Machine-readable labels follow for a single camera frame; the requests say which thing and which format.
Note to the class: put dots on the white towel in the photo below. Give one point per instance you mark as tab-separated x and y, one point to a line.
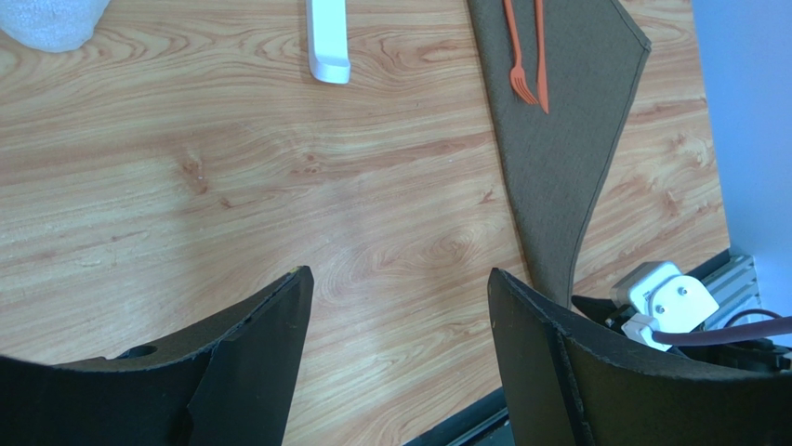
52	26

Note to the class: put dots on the orange plastic knife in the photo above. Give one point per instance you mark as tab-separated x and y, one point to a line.
541	75

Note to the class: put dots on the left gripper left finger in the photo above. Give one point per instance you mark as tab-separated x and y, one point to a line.
228	379

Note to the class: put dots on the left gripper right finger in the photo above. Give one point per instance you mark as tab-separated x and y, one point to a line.
569	381

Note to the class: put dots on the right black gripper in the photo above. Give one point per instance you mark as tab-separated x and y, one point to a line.
759	355

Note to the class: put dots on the aluminium frame rail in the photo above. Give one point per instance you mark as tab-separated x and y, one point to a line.
733	283

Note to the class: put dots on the orange plastic fork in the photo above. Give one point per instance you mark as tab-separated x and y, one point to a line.
517	76

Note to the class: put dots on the brown cloth napkin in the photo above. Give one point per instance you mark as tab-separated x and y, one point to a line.
556	158

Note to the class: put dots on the metal drying rack stand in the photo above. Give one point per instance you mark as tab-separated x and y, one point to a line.
328	52

